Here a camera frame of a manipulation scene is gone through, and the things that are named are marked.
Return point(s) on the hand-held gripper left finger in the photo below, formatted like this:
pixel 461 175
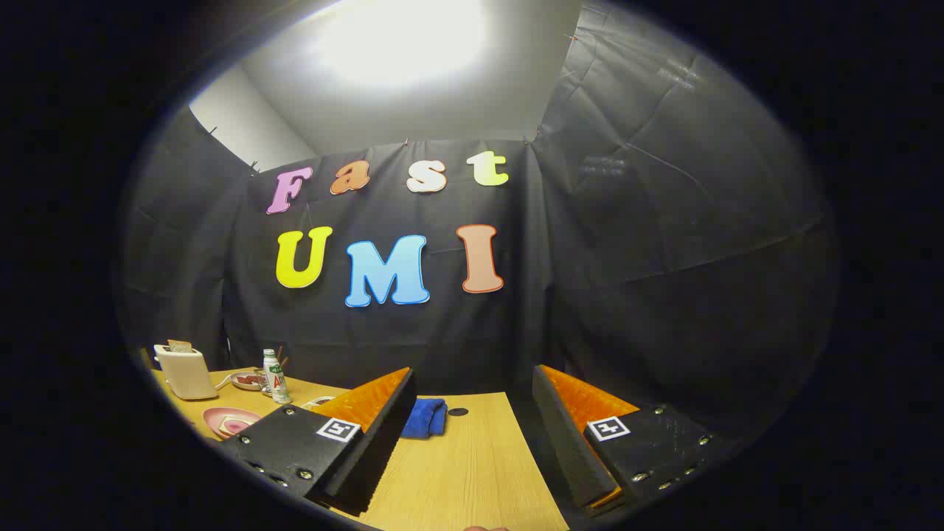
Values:
pixel 376 450

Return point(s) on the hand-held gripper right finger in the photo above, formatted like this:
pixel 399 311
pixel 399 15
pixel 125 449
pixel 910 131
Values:
pixel 568 442

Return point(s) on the blue cloth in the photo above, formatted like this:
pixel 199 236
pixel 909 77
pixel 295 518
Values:
pixel 424 418

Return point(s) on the white divided dish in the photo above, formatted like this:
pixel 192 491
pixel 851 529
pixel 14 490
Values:
pixel 318 403

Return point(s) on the white green-capped bottle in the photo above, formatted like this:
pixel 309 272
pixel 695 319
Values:
pixel 276 380

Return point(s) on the white plate with meat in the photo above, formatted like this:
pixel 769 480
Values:
pixel 247 380

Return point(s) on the black backdrop cloth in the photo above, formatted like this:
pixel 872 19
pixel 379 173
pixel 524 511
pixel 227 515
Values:
pixel 627 295

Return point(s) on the pink plate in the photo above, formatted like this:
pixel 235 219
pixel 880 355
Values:
pixel 217 422

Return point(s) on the white toaster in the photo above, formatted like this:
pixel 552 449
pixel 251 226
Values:
pixel 188 376

